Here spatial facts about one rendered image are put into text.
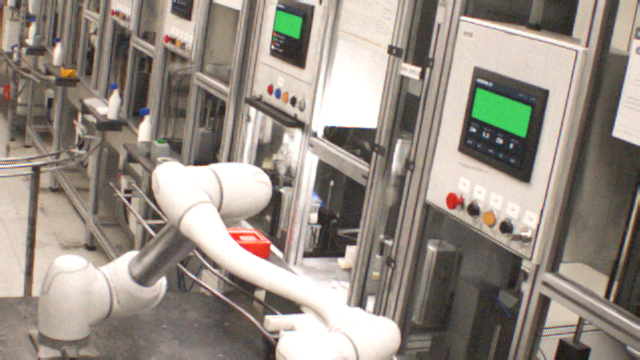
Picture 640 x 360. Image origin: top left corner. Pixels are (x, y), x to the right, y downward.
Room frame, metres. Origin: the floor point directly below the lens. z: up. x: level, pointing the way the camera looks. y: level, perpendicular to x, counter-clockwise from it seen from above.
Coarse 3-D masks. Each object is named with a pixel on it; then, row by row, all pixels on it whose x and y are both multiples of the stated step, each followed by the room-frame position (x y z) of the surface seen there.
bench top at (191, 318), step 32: (0, 320) 2.41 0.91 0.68; (32, 320) 2.45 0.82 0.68; (128, 320) 2.58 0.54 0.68; (160, 320) 2.63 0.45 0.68; (192, 320) 2.67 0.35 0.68; (224, 320) 2.72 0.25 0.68; (256, 320) 2.76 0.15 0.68; (0, 352) 2.21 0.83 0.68; (32, 352) 2.25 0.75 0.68; (128, 352) 2.36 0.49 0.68; (160, 352) 2.40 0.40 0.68; (192, 352) 2.44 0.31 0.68; (224, 352) 2.48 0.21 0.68; (256, 352) 2.52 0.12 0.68
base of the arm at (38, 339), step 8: (32, 336) 2.32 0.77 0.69; (40, 336) 2.27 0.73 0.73; (88, 336) 2.31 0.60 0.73; (40, 344) 2.26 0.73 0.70; (48, 344) 2.25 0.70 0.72; (56, 344) 2.24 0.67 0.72; (64, 344) 2.25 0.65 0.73; (72, 344) 2.26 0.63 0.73; (80, 344) 2.28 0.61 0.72; (88, 344) 2.31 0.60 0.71; (40, 352) 2.23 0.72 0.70; (48, 352) 2.23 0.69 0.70; (56, 352) 2.24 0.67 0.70; (64, 352) 2.24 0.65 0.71; (72, 352) 2.23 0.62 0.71; (80, 352) 2.27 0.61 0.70; (88, 352) 2.28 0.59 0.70; (96, 352) 2.29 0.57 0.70
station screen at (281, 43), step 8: (280, 8) 2.93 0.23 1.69; (288, 8) 2.88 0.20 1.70; (296, 8) 2.83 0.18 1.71; (296, 16) 2.82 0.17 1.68; (280, 32) 2.91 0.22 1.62; (272, 40) 2.95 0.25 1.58; (280, 40) 2.90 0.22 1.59; (288, 40) 2.85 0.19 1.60; (296, 40) 2.80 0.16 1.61; (272, 48) 2.94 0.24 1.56; (280, 48) 2.89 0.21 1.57; (288, 48) 2.84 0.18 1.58; (296, 48) 2.79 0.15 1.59; (288, 56) 2.83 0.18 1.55; (296, 56) 2.79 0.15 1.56
